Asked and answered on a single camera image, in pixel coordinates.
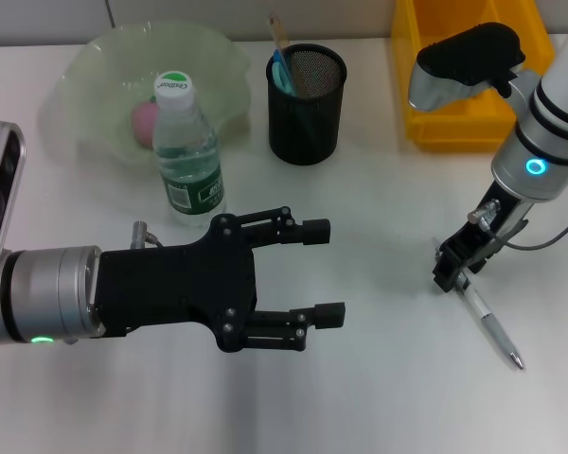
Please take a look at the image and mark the blue capped scissors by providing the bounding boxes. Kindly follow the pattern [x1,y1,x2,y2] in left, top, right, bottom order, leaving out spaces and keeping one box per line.
[270,46,318,148]

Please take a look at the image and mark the black mesh pen cup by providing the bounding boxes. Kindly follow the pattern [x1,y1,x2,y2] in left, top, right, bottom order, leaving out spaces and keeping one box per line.
[265,44,349,166]

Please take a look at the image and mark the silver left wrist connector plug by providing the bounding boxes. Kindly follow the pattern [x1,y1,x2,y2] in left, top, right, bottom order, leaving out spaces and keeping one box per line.
[130,220,165,251]

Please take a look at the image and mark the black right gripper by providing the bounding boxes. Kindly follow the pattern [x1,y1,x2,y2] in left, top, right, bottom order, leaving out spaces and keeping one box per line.
[432,182,536,294]

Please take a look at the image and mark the clear water bottle green label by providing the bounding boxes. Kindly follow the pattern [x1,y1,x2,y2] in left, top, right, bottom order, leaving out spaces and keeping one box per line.
[151,70,227,229]

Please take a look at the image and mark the clear plastic ruler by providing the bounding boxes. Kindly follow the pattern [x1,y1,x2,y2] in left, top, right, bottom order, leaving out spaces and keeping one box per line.
[267,14,298,96]

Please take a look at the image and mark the green glass fruit bowl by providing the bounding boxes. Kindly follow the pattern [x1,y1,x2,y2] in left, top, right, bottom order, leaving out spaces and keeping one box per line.
[37,19,252,179]

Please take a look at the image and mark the yellow plastic bin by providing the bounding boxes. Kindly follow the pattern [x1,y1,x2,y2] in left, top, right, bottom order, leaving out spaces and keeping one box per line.
[390,0,558,152]

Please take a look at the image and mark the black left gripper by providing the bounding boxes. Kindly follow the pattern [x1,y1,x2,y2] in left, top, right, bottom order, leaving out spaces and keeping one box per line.
[94,215,259,354]

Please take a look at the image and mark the silver white pen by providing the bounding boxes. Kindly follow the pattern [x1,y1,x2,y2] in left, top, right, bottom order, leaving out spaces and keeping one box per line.
[433,238,525,372]

